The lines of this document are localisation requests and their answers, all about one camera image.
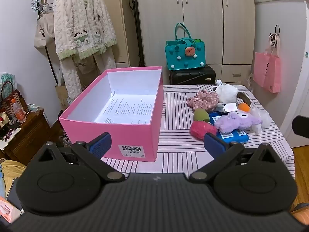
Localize beige canvas tote bag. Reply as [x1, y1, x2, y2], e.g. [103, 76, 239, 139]
[33, 0, 55, 49]

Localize orange white packet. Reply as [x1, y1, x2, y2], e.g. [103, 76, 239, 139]
[0, 196, 22, 224]

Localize woven basket bag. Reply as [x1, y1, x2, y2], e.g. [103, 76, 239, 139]
[0, 81, 28, 120]

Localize cream fleece pajama pants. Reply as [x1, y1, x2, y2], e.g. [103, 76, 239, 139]
[59, 46, 117, 104]

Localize grey beige wardrobe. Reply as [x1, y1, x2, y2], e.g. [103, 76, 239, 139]
[116, 0, 256, 85]

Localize white refrigerator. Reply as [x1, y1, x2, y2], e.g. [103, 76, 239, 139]
[252, 0, 309, 131]

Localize cream fleece pajama jacket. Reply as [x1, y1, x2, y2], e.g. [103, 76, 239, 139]
[53, 0, 118, 61]

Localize small clear plastic bag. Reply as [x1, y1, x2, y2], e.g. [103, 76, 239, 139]
[251, 106, 272, 134]

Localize striped tablecloth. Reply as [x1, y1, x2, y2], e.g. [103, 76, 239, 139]
[100, 84, 295, 180]

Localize teal felt tote bag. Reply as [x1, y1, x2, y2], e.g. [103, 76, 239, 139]
[165, 22, 206, 71]

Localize black coat rack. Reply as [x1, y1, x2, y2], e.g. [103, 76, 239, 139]
[36, 0, 63, 85]

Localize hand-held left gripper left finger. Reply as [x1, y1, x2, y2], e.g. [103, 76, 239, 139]
[36, 132, 126, 182]

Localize white tissue pack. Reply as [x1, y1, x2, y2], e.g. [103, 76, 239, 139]
[214, 103, 238, 113]

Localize green makeup sponge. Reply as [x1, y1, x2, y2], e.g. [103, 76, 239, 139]
[194, 108, 210, 123]

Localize purple plush toy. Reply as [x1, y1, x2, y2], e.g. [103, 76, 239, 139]
[214, 110, 262, 134]

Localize white plush toy brown ears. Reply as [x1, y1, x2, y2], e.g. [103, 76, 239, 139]
[210, 79, 252, 108]

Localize printed paper sheet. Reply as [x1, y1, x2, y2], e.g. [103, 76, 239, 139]
[93, 94, 156, 124]

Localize pink floral cloth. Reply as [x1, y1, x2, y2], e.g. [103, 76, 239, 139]
[187, 89, 220, 113]

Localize black tripod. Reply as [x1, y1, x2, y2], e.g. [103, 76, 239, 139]
[124, 0, 145, 67]

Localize wooden nightstand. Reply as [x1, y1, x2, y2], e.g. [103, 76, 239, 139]
[0, 109, 52, 165]

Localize pink cardboard box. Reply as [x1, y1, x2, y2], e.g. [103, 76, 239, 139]
[59, 66, 165, 162]

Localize pink tote bag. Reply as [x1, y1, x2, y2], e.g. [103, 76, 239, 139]
[253, 35, 282, 93]

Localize yellow bedding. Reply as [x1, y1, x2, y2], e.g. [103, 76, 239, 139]
[0, 158, 27, 199]

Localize black suitcase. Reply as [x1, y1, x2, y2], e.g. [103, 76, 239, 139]
[169, 64, 216, 85]

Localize teal tissue packet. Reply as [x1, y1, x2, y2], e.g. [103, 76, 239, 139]
[26, 103, 44, 113]

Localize orange drink bottle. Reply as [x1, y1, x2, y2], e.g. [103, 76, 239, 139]
[11, 98, 27, 123]

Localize blue wet wipe packet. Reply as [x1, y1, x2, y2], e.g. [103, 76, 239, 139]
[208, 112, 228, 126]
[216, 129, 251, 143]

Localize white green package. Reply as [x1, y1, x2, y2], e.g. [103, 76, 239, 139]
[0, 72, 18, 90]

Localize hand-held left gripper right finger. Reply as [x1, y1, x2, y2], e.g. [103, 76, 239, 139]
[189, 133, 278, 183]

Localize hook with hair ties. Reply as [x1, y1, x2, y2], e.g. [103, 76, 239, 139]
[268, 25, 280, 47]

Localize pink fluffy ball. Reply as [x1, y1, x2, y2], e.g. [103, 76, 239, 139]
[190, 120, 218, 141]

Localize plain brown paper bag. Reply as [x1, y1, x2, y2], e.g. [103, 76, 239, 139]
[55, 77, 73, 112]

